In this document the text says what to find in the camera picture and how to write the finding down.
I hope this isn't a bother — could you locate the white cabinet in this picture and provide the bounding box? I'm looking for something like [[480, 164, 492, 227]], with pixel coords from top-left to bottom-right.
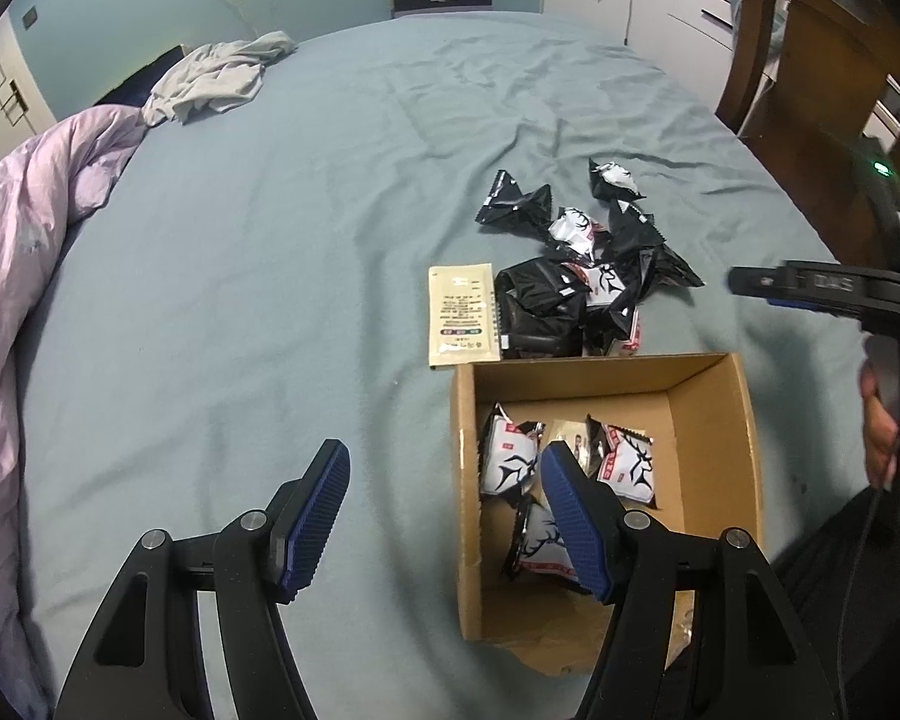
[[541, 0, 900, 129]]

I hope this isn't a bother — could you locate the black-white snack packet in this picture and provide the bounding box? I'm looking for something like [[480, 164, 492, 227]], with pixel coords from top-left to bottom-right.
[[546, 206, 608, 265], [605, 200, 704, 299], [589, 160, 644, 202]]

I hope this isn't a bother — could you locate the deer snack packet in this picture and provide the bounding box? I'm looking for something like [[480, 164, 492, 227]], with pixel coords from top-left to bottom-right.
[[585, 416, 656, 509]]

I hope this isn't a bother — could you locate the teal bed sheet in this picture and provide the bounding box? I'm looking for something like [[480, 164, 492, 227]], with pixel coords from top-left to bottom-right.
[[17, 11, 865, 718]]

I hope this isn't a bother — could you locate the beige sachet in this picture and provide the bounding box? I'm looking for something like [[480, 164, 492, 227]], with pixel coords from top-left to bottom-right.
[[427, 263, 502, 367]]

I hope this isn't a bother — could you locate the brown cardboard box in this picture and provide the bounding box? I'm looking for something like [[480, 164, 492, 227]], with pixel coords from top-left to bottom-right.
[[450, 353, 763, 676]]

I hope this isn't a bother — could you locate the person's right hand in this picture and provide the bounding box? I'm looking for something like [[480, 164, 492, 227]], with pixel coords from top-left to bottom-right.
[[859, 362, 898, 489]]

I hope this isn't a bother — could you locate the white red snack packet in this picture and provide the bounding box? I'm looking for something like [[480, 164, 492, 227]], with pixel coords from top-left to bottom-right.
[[569, 262, 642, 356]]

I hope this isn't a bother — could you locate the white door with handle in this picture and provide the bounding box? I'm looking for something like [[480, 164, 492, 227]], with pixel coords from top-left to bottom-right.
[[0, 11, 56, 161]]

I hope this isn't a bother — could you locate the black triangular snack packet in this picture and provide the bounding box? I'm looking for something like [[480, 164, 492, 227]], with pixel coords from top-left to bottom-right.
[[475, 169, 553, 232]]

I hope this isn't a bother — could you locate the lilac duvet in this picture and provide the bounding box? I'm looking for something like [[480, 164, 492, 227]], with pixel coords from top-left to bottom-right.
[[0, 106, 148, 718]]

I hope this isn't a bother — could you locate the brown wooden chair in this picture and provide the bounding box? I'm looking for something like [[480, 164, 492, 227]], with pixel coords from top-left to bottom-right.
[[717, 0, 900, 266]]

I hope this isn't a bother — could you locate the grey crumpled garment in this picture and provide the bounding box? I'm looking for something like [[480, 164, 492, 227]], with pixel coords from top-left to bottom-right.
[[142, 31, 297, 127]]

